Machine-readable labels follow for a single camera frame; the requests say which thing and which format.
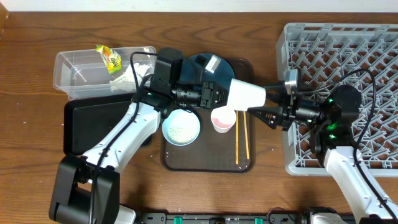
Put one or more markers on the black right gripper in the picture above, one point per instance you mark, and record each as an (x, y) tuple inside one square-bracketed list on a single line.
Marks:
[(286, 113)]

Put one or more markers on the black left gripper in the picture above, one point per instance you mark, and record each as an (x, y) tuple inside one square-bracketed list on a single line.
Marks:
[(208, 96)]

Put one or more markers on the blue plate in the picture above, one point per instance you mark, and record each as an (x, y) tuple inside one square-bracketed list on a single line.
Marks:
[(191, 72)]

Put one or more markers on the pink cup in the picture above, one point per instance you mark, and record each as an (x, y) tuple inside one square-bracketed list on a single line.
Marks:
[(223, 119)]

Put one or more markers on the white cup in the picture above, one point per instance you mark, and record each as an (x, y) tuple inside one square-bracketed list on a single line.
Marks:
[(243, 95)]

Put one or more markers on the light blue rice bowl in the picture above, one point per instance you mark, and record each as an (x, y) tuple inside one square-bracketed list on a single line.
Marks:
[(181, 127)]

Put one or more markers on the white tissue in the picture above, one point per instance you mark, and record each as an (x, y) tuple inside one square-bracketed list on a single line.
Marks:
[(126, 81)]

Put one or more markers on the yellow snack wrapper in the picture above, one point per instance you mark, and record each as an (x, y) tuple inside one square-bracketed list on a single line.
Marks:
[(111, 59)]

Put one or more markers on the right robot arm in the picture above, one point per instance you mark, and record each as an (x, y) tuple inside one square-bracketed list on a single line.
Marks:
[(336, 149)]

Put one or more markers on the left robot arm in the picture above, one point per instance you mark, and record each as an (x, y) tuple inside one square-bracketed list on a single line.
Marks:
[(87, 188)]

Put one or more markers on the grey dishwasher rack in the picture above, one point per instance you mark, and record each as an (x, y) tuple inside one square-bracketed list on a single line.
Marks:
[(325, 52)]

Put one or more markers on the right wooden chopstick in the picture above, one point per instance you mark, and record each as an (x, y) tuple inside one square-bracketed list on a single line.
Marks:
[(246, 135)]

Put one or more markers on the brown serving tray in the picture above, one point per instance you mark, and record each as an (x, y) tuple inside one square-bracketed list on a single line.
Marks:
[(211, 151)]

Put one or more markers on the black tray bin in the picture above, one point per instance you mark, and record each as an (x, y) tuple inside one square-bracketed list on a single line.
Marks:
[(87, 121)]

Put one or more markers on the clear plastic bin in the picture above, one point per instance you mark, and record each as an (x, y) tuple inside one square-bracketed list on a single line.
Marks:
[(83, 74)]

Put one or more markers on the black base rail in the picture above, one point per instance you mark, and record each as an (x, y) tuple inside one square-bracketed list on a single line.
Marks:
[(275, 216)]

